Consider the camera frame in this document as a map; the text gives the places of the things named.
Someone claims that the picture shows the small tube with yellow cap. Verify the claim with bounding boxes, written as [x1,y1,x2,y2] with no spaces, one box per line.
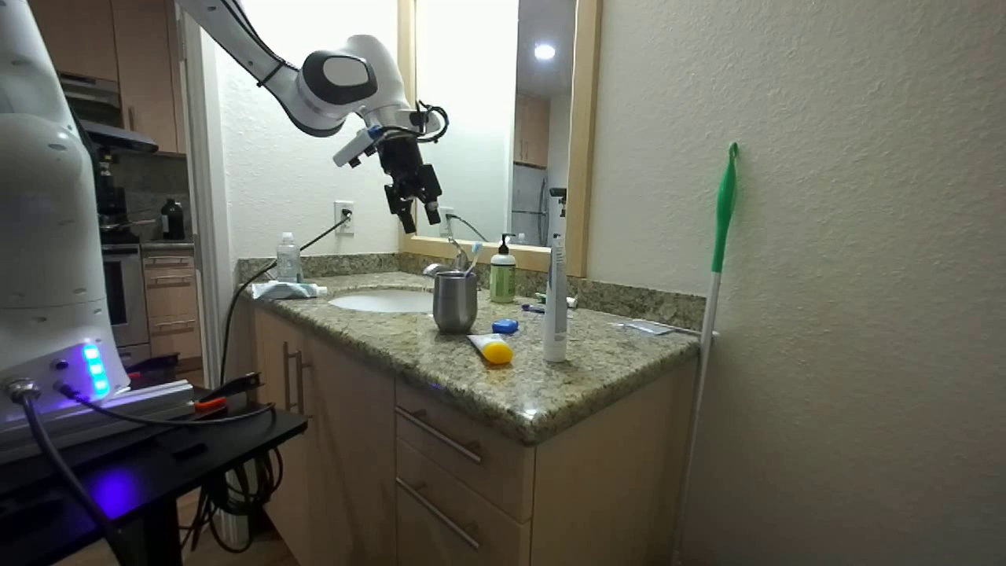
[467,333,515,366]

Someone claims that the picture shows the tall white toothpaste tube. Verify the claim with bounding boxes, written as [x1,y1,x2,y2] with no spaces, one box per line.
[542,231,569,363]

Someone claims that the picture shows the dark bottle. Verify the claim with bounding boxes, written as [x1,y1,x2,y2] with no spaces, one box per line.
[160,197,186,241]

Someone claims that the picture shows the wooden kitchen wall cabinets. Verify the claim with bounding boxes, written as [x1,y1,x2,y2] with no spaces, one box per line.
[27,0,188,156]

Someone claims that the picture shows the grey cable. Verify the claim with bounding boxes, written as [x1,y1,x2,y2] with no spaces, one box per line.
[5,378,127,560]

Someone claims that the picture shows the green soap pump bottle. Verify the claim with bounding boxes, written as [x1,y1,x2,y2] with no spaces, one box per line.
[489,233,518,305]

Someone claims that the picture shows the range hood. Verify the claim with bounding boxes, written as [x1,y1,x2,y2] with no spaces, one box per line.
[58,72,160,155]

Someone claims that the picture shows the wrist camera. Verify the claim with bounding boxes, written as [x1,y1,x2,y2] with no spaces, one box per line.
[408,107,446,143]

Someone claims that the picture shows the silver tap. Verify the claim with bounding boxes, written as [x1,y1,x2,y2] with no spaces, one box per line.
[422,236,472,278]

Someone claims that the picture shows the white sink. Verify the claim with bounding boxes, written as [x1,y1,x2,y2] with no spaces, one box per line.
[327,288,435,314]

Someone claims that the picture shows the black cable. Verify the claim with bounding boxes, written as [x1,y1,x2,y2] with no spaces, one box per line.
[53,380,277,428]
[218,210,353,388]

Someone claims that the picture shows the bundle of black cables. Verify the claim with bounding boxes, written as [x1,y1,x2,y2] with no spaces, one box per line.
[179,447,285,556]

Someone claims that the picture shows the green and white mop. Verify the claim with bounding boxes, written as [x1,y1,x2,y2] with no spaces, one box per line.
[670,141,741,566]

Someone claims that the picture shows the clear plastic bottle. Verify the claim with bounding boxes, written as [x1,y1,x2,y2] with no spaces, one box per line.
[276,231,303,285]

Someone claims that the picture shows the wood framed mirror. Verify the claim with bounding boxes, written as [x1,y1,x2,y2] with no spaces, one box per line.
[396,0,604,278]

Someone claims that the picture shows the green toothbrush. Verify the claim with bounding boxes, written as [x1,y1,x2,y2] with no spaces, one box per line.
[521,292,580,314]

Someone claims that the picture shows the drawer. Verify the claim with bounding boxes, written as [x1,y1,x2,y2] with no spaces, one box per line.
[394,376,537,525]
[394,436,533,566]

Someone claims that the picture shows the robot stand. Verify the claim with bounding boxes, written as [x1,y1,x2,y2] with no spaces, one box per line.
[0,380,309,566]

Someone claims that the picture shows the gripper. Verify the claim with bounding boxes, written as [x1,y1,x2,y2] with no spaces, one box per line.
[378,134,443,236]

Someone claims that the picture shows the black and orange clamp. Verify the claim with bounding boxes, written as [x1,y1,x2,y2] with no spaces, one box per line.
[191,371,263,415]

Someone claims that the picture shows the black coffee maker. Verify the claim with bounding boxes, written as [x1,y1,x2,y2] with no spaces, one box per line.
[93,148,131,234]

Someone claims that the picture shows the flat clear packet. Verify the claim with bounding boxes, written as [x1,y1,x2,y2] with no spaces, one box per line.
[611,318,678,337]

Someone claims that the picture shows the drawer handle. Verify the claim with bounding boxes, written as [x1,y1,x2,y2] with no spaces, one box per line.
[395,476,482,551]
[395,404,484,465]

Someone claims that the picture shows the stainless steel toothbrush cup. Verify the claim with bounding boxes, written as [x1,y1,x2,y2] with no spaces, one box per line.
[432,270,479,336]

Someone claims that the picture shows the wooden kitchen drawers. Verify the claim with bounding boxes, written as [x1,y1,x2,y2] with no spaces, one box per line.
[141,247,203,364]

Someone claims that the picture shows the steel oven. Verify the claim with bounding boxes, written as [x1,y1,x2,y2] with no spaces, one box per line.
[100,242,152,348]

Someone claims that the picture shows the cabinet door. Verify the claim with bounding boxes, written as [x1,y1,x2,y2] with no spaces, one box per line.
[252,307,317,566]
[302,334,398,566]

